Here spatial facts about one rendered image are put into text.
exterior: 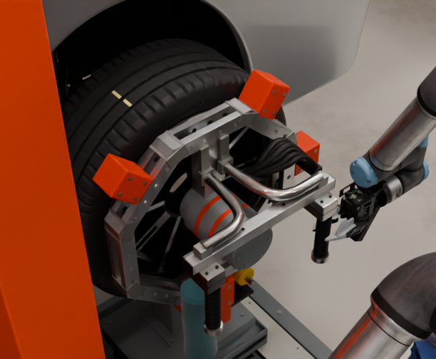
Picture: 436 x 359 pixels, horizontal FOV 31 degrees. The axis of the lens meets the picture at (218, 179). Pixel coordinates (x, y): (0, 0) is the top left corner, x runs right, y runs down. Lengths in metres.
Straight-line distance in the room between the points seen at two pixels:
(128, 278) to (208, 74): 0.51
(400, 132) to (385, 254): 1.32
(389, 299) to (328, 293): 1.80
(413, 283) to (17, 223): 0.59
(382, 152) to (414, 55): 2.28
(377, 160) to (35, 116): 0.96
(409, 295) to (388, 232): 2.06
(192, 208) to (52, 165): 0.74
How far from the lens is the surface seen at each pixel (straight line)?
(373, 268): 3.00
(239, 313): 2.53
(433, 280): 1.06
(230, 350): 2.55
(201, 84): 1.81
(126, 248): 1.81
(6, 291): 1.33
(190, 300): 1.91
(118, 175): 1.67
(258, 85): 1.85
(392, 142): 1.81
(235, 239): 1.71
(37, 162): 1.19
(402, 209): 3.23
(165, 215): 2.00
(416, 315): 1.09
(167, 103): 1.76
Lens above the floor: 2.24
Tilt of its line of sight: 43 degrees down
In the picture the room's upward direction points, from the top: straight up
